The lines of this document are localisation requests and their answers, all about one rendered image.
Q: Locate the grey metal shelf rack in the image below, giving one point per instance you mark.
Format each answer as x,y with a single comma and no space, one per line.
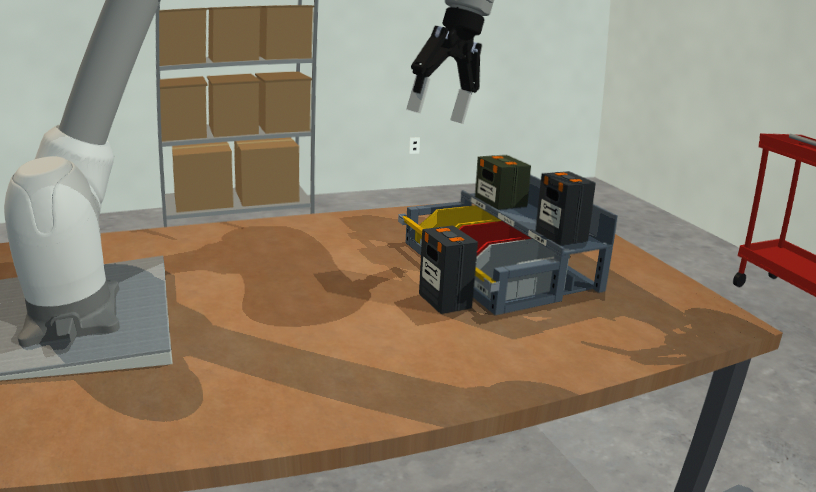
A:
601,237

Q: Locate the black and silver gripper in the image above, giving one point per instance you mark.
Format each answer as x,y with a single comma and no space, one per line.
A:
460,28

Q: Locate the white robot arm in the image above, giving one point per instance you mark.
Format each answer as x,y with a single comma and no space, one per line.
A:
49,212

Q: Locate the grey open bin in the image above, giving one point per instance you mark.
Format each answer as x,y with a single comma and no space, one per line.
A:
512,253

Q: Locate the yellow open bin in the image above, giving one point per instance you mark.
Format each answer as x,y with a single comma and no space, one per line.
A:
458,217

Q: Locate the red bin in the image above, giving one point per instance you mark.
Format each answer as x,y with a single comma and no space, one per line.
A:
492,233

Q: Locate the yellow long thin bar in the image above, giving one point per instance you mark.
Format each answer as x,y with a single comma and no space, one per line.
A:
418,228

